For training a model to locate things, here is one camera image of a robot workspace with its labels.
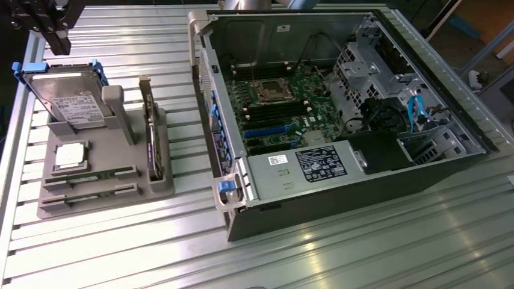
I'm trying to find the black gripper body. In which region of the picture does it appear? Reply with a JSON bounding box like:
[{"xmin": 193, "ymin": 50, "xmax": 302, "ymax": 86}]
[{"xmin": 10, "ymin": 0, "xmax": 86, "ymax": 31}]

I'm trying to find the green RAM stick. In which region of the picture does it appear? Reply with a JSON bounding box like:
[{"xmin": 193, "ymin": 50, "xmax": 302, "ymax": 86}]
[
  {"xmin": 46, "ymin": 169, "xmax": 137, "ymax": 185},
  {"xmin": 43, "ymin": 193, "xmax": 104, "ymax": 204}
]

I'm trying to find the black RAM slot bank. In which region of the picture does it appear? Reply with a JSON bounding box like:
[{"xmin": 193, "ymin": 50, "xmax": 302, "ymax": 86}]
[
  {"xmin": 230, "ymin": 61, "xmax": 294, "ymax": 81},
  {"xmin": 242, "ymin": 100, "xmax": 314, "ymax": 129}
]

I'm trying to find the blue disk caddy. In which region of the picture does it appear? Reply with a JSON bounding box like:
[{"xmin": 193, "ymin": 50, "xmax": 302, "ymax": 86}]
[{"xmin": 11, "ymin": 58, "xmax": 112, "ymax": 94}]

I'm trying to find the silver hard disk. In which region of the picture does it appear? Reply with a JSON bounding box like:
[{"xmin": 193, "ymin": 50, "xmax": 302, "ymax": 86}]
[{"xmin": 30, "ymin": 71, "xmax": 108, "ymax": 130}]

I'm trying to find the grey parts rack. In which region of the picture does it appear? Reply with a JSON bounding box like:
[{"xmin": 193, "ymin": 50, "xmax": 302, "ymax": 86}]
[{"xmin": 35, "ymin": 85, "xmax": 177, "ymax": 220}]

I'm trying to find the silver CPU chip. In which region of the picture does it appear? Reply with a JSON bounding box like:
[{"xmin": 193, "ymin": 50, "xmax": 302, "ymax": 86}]
[{"xmin": 54, "ymin": 144, "xmax": 88, "ymax": 167}]

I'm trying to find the blue expansion slot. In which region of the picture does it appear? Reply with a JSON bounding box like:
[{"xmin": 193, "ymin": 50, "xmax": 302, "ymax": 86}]
[{"xmin": 239, "ymin": 125, "xmax": 291, "ymax": 140}]

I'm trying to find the blue case latch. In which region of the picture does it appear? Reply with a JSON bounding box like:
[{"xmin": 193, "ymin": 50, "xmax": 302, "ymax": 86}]
[{"xmin": 217, "ymin": 178, "xmax": 235, "ymax": 194}]

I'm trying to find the green motherboard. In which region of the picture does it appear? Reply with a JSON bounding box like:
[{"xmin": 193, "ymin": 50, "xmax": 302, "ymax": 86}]
[{"xmin": 223, "ymin": 63, "xmax": 351, "ymax": 157}]

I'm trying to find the silver chipset heatsink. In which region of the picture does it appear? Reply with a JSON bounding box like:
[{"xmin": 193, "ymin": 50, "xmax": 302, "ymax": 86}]
[{"xmin": 302, "ymin": 131, "xmax": 327, "ymax": 145}]

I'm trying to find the silver power supply unit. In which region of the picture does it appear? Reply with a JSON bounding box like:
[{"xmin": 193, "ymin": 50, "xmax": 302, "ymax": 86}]
[{"xmin": 243, "ymin": 141, "xmax": 365, "ymax": 202}]

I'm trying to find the silver metal disk bay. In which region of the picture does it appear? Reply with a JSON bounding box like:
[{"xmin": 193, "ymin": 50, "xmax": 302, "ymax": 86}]
[{"xmin": 331, "ymin": 41, "xmax": 405, "ymax": 129}]

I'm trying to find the black open PC case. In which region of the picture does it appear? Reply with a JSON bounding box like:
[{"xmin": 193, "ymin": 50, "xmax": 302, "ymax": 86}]
[{"xmin": 187, "ymin": 8, "xmax": 504, "ymax": 242}]

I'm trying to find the white plastic object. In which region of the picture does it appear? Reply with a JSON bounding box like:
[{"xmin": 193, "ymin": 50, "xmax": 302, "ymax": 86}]
[{"xmin": 468, "ymin": 70, "xmax": 484, "ymax": 90}]

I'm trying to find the graphics card with metal bracket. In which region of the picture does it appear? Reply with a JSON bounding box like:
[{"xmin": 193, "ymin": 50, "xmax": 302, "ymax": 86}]
[{"xmin": 138, "ymin": 75, "xmax": 167, "ymax": 182}]

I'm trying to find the CPU socket with metal frame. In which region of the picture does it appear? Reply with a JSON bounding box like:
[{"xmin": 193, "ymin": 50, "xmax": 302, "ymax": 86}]
[{"xmin": 251, "ymin": 79, "xmax": 289, "ymax": 105}]

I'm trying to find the black wire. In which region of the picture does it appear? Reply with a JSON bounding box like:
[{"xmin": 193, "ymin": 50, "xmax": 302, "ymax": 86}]
[{"xmin": 295, "ymin": 31, "xmax": 343, "ymax": 70}]

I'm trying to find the blue SATA wire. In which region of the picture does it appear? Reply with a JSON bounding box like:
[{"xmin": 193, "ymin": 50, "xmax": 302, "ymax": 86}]
[{"xmin": 406, "ymin": 95, "xmax": 430, "ymax": 134}]

